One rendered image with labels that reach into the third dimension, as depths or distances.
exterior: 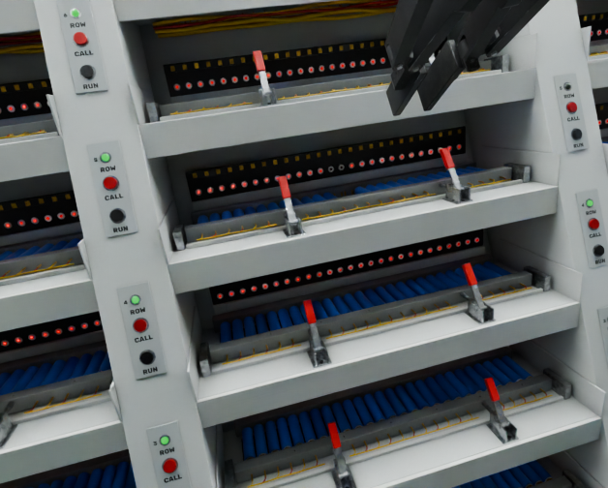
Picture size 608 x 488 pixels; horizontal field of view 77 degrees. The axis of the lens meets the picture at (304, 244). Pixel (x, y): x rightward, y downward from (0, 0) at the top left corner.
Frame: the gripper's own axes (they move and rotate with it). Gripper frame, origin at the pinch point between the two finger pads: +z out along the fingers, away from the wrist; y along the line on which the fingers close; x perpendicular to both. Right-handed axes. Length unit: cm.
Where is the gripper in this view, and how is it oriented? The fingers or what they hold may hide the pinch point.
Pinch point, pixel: (420, 81)
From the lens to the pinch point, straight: 42.6
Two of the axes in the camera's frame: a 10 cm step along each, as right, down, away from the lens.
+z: -1.2, 2.2, 9.7
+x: -2.3, -9.5, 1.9
